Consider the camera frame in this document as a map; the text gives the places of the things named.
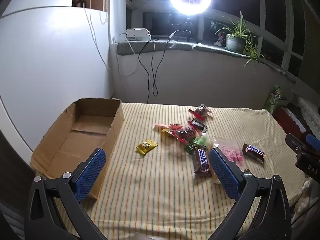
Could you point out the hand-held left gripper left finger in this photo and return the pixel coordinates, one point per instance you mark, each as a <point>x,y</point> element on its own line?
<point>92,172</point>

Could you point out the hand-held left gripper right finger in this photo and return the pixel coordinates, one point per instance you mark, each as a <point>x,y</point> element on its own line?
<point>225,175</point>

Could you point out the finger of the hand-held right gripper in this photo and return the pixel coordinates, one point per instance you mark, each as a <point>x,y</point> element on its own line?
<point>313,139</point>
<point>295,143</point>

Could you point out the pink clear snack packet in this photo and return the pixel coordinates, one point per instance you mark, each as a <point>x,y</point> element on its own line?
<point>231,152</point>

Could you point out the brown chocolate bar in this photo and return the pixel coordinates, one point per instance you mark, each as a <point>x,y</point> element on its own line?
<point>202,161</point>
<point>253,152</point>

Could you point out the clear green snack packet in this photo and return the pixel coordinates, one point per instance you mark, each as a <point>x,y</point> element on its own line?
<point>209,142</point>

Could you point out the cardboard box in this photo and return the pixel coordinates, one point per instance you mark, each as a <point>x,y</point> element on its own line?
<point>82,130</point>

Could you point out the black snack packet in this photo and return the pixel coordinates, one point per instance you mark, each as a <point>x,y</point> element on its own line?
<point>197,125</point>

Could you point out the yellow candy packet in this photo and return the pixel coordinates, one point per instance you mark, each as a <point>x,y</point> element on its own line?
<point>146,148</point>

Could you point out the red candy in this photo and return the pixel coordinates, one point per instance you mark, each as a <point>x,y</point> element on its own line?
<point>178,130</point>

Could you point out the dark candy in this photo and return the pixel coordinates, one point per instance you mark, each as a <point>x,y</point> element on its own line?
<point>201,110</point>

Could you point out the person's right hand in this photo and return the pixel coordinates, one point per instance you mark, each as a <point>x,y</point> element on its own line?
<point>303,197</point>

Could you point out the red box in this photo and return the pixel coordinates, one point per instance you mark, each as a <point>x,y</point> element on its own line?
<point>287,120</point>

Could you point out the white lace cloth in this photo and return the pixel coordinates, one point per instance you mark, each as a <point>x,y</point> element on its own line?
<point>310,115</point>

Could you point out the green snack bag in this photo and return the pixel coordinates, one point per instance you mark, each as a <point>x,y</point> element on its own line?
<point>275,100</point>

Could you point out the striped blanket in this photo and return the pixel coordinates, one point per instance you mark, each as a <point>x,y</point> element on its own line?
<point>155,185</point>

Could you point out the potted spider plant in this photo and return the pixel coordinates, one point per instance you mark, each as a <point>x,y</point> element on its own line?
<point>235,42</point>

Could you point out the small figurine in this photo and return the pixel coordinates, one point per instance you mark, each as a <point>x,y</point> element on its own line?
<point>220,38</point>

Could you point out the white power box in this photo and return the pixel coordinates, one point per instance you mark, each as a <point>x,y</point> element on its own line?
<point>137,33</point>

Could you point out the black tripod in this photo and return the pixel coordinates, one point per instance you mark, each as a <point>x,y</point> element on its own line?
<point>187,26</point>

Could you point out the window frame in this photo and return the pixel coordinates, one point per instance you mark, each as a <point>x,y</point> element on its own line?
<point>150,5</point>

